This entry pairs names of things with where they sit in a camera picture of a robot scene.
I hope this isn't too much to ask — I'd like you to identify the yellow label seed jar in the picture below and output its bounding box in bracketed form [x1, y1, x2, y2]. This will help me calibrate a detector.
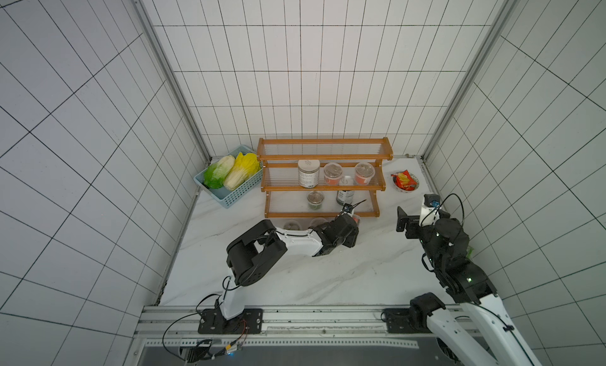
[282, 220, 302, 231]

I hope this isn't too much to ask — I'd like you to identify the red label seed jar top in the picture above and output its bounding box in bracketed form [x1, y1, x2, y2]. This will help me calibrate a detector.
[309, 218, 329, 230]

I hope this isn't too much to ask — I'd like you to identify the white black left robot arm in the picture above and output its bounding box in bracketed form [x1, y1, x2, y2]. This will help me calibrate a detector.
[219, 212, 359, 320]

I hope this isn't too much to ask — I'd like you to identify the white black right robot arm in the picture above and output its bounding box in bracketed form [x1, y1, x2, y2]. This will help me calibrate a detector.
[396, 207, 540, 365]

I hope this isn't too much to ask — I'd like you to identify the green label seed jar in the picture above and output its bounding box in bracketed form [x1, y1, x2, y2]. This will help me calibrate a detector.
[307, 191, 324, 211]

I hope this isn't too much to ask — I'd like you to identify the red seed jar right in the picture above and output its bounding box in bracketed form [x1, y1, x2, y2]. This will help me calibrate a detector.
[354, 162, 376, 186]

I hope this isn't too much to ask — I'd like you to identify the red seed jar middle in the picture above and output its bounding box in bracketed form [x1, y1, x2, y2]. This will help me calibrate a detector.
[323, 162, 343, 186]

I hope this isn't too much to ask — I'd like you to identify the wooden three-tier shelf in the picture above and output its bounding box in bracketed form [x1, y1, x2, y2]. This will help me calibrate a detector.
[257, 137, 394, 219]

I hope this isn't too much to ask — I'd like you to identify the large white labelled jar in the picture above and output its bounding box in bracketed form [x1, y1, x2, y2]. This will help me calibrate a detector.
[298, 159, 320, 189]

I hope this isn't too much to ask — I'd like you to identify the green snack bag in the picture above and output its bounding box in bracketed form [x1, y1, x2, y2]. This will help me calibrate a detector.
[466, 246, 474, 260]

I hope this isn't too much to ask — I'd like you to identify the red snack packet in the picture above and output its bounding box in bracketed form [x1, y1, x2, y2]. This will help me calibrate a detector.
[391, 170, 418, 192]

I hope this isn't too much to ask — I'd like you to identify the yellow napa cabbage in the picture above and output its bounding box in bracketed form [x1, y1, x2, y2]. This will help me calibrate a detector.
[223, 152, 260, 191]

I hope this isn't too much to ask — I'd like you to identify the light blue plastic basket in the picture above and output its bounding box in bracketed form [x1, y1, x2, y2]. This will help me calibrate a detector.
[194, 145, 262, 208]

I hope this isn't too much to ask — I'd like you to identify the green napa cabbage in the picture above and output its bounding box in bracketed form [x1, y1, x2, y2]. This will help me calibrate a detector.
[203, 155, 236, 189]

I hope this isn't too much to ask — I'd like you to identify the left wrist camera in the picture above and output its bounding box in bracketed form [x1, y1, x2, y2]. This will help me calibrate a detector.
[341, 204, 357, 215]

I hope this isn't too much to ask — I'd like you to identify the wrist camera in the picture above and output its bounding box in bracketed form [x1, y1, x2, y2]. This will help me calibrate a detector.
[341, 204, 357, 215]
[419, 193, 441, 227]

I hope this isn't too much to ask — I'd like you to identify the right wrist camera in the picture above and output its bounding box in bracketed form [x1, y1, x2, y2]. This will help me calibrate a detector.
[419, 193, 441, 227]

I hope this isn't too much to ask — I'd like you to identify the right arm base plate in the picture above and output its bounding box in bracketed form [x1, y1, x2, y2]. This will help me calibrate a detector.
[380, 308, 430, 334]

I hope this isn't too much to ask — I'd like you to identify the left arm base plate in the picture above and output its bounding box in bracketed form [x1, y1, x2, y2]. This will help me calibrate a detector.
[197, 308, 264, 334]

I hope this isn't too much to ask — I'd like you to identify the aluminium mounting rail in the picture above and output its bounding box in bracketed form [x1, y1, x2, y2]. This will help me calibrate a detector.
[135, 305, 412, 339]

